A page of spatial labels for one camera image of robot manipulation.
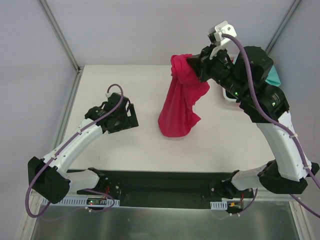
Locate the teal t shirt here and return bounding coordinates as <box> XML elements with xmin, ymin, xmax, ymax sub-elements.
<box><xmin>265</xmin><ymin>65</ymin><xmax>281</xmax><ymax>87</ymax></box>

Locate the magenta t shirt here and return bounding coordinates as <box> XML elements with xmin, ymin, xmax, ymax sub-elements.
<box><xmin>157</xmin><ymin>53</ymin><xmax>210</xmax><ymax>138</ymax></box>

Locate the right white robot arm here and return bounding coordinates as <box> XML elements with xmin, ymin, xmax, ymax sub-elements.
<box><xmin>187</xmin><ymin>46</ymin><xmax>309</xmax><ymax>199</ymax></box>

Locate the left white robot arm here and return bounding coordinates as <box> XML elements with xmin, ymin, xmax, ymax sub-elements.
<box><xmin>27</xmin><ymin>92</ymin><xmax>139</xmax><ymax>204</ymax></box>

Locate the white plastic laundry basket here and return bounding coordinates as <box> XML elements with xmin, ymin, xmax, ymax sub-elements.
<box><xmin>222</xmin><ymin>54</ymin><xmax>239</xmax><ymax>106</ymax></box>

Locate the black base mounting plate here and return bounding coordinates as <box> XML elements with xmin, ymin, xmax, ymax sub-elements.
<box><xmin>76</xmin><ymin>170</ymin><xmax>255</xmax><ymax>208</ymax></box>

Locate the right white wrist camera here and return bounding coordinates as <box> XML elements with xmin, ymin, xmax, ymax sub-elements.
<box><xmin>208</xmin><ymin>20</ymin><xmax>237</xmax><ymax>60</ymax></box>

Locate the aluminium frame rail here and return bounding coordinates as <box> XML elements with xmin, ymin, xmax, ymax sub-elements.
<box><xmin>31</xmin><ymin>176</ymin><xmax>302</xmax><ymax>201</ymax></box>

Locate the left white cable duct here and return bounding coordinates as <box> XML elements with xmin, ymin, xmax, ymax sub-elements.
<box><xmin>53</xmin><ymin>196</ymin><xmax>120</xmax><ymax>208</ymax></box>

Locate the white cable duct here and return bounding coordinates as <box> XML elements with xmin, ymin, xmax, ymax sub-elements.
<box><xmin>53</xmin><ymin>196</ymin><xmax>120</xmax><ymax>208</ymax></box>
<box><xmin>210</xmin><ymin>200</ymin><xmax>228</xmax><ymax>211</ymax></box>

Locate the right white cable duct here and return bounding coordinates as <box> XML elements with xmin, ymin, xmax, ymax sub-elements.
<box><xmin>210</xmin><ymin>200</ymin><xmax>228</xmax><ymax>211</ymax></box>

